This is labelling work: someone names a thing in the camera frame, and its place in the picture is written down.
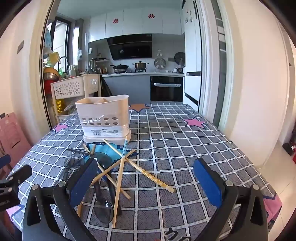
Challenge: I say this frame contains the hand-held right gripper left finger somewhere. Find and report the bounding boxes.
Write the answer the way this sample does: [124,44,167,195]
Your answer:
[22,158,99,241]

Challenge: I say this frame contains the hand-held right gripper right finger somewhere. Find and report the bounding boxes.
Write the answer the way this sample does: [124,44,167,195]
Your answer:
[193,158,270,241]

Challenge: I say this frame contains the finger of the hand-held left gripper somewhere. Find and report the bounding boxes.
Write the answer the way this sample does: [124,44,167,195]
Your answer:
[6,164,33,184]
[0,155,11,169]

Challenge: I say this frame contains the dark clear plastic spoon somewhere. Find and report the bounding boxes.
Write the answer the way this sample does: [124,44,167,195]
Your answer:
[67,148,90,168]
[92,151,123,216]
[61,155,77,183]

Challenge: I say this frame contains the metal spoon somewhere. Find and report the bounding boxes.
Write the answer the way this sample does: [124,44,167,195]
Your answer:
[93,176,115,224]

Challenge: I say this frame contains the chopsticks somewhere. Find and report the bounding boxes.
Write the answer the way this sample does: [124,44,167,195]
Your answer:
[112,137,129,229]

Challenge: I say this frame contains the beige plastic utensil holder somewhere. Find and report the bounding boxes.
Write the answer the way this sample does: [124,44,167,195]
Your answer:
[75,94,131,143]

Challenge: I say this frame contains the pink chair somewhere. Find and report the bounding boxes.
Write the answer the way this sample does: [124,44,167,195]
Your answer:
[0,112,31,160]

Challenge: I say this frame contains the grey checked star tablecloth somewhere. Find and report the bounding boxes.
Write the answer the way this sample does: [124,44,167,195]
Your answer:
[10,101,283,241]

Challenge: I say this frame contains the gold foil packet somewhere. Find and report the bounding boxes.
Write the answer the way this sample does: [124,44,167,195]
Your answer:
[55,99,65,114]

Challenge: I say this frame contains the red pot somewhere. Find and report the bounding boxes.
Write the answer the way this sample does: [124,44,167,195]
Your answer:
[44,79,58,94]

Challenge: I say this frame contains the red and black object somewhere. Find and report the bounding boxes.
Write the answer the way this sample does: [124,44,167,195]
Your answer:
[282,141,296,163]

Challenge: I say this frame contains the black bag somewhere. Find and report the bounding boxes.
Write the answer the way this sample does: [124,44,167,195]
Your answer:
[100,75,114,98]

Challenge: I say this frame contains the beige perforated storage cart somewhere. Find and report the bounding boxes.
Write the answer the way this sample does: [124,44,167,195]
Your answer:
[50,74,102,126]

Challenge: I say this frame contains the steel bowl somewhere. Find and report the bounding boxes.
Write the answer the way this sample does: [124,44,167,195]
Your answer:
[43,67,61,80]

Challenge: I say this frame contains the black built-in oven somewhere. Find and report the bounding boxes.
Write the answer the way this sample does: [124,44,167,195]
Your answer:
[150,76,184,102]

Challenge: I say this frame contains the grey kitchen counter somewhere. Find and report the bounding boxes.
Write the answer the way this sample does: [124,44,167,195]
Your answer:
[101,72,185,102]

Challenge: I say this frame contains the yellow packet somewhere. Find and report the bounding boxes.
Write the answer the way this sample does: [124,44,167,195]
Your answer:
[47,52,60,66]

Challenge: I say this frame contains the glass sliding door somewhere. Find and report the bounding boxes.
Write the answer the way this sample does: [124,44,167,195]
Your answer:
[209,0,232,130]

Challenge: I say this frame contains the curved sink faucet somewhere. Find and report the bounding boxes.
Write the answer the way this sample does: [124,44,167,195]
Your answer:
[57,56,69,72]

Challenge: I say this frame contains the glass kettle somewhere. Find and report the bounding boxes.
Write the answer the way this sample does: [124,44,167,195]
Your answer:
[88,58,97,74]

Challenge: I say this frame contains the black wok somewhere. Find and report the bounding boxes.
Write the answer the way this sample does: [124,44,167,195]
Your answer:
[110,64,129,73]

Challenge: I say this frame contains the round steel strainer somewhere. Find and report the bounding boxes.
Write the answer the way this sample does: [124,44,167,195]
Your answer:
[154,57,166,69]

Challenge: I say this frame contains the steel cooking pot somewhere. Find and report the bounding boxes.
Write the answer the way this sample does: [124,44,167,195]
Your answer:
[132,61,149,71]

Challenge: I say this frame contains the white refrigerator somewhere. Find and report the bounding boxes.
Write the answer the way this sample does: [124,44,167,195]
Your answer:
[182,0,202,113]

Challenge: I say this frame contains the black range hood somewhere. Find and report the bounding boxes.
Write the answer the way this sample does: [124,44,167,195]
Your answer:
[107,34,153,61]

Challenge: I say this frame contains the dark window frame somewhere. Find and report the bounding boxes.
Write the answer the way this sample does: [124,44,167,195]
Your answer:
[47,17,78,67]

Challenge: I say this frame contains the white wall cabinets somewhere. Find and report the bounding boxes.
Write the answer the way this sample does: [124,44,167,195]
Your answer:
[88,6,185,43]

